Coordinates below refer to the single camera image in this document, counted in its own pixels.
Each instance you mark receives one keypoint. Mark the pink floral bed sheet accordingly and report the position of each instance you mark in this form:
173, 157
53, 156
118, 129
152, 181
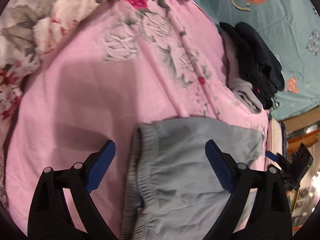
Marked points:
169, 62

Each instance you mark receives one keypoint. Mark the grey-green fleece pants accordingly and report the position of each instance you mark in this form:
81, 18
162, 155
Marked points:
172, 192

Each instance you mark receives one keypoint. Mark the cream quilted pillow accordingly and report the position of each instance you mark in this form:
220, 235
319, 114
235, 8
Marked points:
276, 140

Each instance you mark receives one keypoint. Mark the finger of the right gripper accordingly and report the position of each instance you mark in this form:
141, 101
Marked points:
272, 156

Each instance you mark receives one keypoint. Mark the folded grey pants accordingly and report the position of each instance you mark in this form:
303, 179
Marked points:
243, 90

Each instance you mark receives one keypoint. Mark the teal heart-print sheet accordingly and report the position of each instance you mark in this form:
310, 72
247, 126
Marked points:
290, 28

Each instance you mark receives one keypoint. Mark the folded black pants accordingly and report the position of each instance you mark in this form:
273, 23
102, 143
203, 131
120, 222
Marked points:
257, 64

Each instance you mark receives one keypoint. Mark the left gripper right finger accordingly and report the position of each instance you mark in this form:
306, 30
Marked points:
270, 216

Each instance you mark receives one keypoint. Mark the red floral pillow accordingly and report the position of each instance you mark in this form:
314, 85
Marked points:
46, 112

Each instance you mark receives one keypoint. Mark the wooden display cabinet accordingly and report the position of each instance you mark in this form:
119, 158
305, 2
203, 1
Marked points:
304, 129

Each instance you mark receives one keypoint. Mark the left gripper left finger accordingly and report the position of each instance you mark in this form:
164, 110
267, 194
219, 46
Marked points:
49, 216

